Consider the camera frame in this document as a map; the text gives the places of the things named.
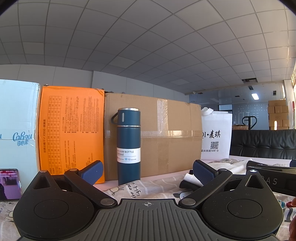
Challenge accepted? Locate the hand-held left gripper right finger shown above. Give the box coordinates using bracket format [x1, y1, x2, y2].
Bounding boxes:
[178, 159, 274, 208]

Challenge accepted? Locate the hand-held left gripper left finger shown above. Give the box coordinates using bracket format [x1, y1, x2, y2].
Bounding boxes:
[30, 160, 118, 208]

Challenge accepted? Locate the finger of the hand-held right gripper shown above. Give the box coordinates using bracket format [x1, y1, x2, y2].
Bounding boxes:
[250, 160, 290, 168]

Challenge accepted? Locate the black garment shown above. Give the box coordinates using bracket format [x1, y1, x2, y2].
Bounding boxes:
[180, 169, 204, 193]

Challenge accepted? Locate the black leather sofa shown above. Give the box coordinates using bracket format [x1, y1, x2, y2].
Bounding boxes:
[229, 129, 296, 160]

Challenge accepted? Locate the white tote bag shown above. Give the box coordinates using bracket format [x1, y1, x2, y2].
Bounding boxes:
[200, 107, 233, 161]

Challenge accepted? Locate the black pallet jack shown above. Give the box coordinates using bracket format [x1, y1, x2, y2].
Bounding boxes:
[242, 115, 256, 130]

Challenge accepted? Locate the large taped cardboard box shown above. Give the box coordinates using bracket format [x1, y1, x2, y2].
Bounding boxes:
[103, 92, 203, 181]

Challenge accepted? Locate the dark blue vacuum bottle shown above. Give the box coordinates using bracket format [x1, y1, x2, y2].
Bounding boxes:
[111, 107, 142, 186]

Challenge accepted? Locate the stack of cardboard boxes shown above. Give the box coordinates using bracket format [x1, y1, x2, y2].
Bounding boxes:
[268, 100, 290, 130]

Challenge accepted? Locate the cartoon printed bedsheet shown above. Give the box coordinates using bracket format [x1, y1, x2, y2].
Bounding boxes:
[0, 173, 296, 241]

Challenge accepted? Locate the orange printed box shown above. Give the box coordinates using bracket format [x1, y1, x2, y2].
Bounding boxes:
[38, 86, 106, 183]

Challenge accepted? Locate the smartphone with lit screen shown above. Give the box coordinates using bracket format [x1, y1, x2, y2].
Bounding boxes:
[0, 169, 23, 201]

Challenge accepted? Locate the light blue carton box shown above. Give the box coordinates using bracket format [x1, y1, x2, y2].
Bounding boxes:
[0, 79, 41, 172]

